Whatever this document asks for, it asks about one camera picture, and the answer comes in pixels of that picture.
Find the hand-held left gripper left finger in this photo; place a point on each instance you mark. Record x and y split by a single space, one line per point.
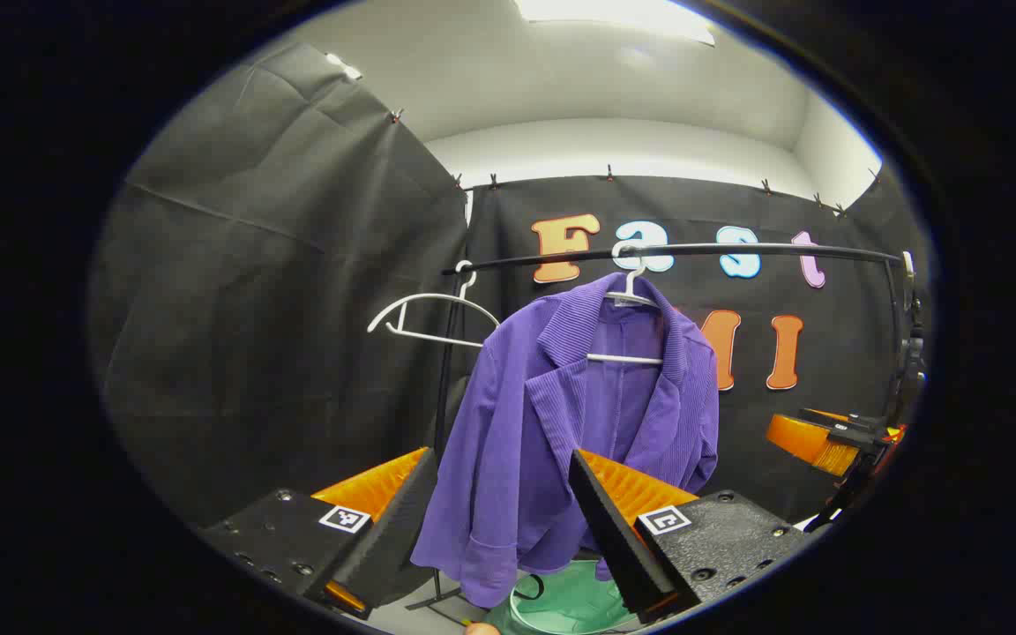
393 538

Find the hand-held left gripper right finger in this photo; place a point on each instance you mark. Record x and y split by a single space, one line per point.
614 538

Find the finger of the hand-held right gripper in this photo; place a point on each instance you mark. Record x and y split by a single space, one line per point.
843 422
803 441

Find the green laundry hamper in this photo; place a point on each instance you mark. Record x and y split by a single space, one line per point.
570 604

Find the purple jacket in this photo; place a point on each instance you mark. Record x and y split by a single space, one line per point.
508 441

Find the white plastic hanger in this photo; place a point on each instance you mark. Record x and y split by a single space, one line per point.
434 296
627 358

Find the black clothes rack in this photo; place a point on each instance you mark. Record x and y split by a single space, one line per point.
737 250

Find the black backdrop cloth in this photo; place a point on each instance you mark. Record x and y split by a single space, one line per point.
252 309

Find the row of small backdrop clips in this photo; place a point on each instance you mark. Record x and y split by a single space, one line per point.
609 173

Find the large ceiling light panel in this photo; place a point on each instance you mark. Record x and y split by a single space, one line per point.
614 16

